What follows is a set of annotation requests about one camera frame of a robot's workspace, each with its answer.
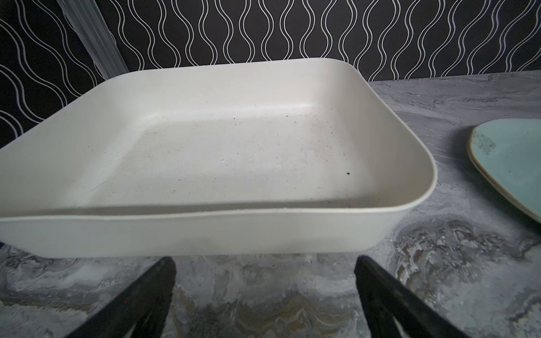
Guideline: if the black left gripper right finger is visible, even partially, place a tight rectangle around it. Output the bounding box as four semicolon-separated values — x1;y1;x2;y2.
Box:
354;255;467;337

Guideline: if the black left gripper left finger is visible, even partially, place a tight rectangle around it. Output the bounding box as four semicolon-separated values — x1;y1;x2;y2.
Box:
68;257;176;337

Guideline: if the mint green ceramic plate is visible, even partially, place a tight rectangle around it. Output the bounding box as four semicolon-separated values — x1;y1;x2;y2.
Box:
467;118;540;223

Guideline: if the white plastic bin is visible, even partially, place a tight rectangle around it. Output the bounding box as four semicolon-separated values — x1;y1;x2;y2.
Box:
1;59;438;259

